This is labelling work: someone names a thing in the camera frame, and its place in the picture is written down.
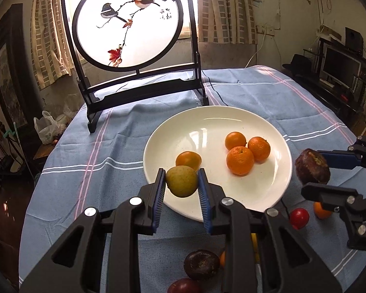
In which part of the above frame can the blue striped tablecloth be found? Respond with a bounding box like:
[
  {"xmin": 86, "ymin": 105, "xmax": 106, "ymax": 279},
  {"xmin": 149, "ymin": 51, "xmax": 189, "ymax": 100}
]
[{"xmin": 18, "ymin": 65, "xmax": 365, "ymax": 293}]

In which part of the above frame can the black speaker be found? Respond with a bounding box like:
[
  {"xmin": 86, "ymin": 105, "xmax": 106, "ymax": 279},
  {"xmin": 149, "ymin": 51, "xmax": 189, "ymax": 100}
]
[{"xmin": 345, "ymin": 27, "xmax": 364, "ymax": 49}]

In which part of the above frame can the computer monitor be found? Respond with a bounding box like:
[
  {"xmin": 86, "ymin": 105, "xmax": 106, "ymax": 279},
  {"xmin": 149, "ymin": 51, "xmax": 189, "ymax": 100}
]
[{"xmin": 320, "ymin": 43, "xmax": 363, "ymax": 84}]

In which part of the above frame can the brick pattern curtain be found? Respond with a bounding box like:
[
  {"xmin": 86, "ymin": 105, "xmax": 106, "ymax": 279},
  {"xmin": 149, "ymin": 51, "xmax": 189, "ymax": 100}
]
[
  {"xmin": 195, "ymin": 0, "xmax": 258, "ymax": 46},
  {"xmin": 30, "ymin": 0, "xmax": 80, "ymax": 91}
]

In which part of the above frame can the dark red tomato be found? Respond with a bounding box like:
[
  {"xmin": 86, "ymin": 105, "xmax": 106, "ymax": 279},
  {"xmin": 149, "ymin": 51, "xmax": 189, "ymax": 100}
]
[{"xmin": 167, "ymin": 278, "xmax": 203, "ymax": 293}]

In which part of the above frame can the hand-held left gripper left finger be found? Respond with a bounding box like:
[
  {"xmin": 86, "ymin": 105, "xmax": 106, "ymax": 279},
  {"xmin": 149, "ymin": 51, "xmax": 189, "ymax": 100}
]
[{"xmin": 20, "ymin": 168, "xmax": 167, "ymax": 293}]

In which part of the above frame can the large orange mandarin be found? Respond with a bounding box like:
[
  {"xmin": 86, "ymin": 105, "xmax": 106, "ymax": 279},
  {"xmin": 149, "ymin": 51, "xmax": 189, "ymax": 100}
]
[{"xmin": 226, "ymin": 146, "xmax": 255, "ymax": 176}]

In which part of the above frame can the red cherry tomato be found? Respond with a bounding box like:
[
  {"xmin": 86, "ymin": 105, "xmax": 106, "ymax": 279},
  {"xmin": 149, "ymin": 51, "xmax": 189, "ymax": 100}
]
[{"xmin": 289, "ymin": 208, "xmax": 310, "ymax": 230}]

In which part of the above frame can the small yellow fruit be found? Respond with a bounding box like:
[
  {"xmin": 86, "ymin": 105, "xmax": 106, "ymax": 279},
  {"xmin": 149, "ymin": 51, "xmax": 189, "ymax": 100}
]
[{"xmin": 251, "ymin": 233, "xmax": 260, "ymax": 263}]

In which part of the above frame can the white round plate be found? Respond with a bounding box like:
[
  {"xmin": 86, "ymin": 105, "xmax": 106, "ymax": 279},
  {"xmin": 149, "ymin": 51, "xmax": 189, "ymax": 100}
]
[{"xmin": 143, "ymin": 106, "xmax": 293, "ymax": 223}]

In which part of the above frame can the white plastic bag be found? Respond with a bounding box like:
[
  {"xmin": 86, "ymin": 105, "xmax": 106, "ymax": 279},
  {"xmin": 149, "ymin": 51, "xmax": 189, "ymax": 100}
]
[{"xmin": 33, "ymin": 110, "xmax": 68, "ymax": 145}]

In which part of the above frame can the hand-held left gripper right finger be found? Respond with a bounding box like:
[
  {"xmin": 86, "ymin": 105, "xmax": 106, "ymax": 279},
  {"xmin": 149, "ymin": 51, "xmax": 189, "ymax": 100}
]
[{"xmin": 197, "ymin": 168, "xmax": 344, "ymax": 293}]

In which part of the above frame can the black hat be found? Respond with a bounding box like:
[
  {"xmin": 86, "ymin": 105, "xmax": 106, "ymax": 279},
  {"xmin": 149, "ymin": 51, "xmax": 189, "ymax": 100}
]
[{"xmin": 282, "ymin": 54, "xmax": 313, "ymax": 75}]

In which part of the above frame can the white power cable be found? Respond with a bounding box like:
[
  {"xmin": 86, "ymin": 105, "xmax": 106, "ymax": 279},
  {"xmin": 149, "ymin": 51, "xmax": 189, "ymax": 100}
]
[{"xmin": 244, "ymin": 32, "xmax": 267, "ymax": 68}]

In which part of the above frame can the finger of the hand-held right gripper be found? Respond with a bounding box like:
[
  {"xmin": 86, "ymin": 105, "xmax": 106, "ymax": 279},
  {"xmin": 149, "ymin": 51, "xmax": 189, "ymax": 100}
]
[
  {"xmin": 301, "ymin": 183, "xmax": 366, "ymax": 251},
  {"xmin": 316, "ymin": 135, "xmax": 366, "ymax": 171}
]

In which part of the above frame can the window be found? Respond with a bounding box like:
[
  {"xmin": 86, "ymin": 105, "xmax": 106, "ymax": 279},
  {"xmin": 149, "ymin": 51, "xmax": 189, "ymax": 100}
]
[{"xmin": 59, "ymin": 0, "xmax": 199, "ymax": 37}]

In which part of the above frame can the yellow green fruit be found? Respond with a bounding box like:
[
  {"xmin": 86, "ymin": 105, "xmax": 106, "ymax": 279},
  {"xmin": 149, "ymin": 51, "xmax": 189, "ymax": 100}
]
[{"xmin": 165, "ymin": 165, "xmax": 199, "ymax": 198}]

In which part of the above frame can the black tv stand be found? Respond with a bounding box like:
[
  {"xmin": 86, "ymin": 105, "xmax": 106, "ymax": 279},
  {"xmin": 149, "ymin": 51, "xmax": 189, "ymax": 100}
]
[{"xmin": 293, "ymin": 73, "xmax": 366, "ymax": 126}]

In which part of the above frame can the bird painting table screen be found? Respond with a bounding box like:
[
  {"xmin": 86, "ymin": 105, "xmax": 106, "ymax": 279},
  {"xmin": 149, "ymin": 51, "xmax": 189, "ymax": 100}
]
[{"xmin": 60, "ymin": 0, "xmax": 210, "ymax": 134}]

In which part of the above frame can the black cable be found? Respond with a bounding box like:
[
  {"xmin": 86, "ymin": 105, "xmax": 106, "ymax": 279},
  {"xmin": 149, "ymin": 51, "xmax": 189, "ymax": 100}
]
[{"xmin": 209, "ymin": 79, "xmax": 232, "ymax": 108}]

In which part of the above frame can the brown wrinkled passion fruit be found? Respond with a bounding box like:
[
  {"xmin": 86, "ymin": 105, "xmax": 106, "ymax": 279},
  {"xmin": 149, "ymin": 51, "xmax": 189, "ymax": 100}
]
[{"xmin": 294, "ymin": 148, "xmax": 331, "ymax": 185}]

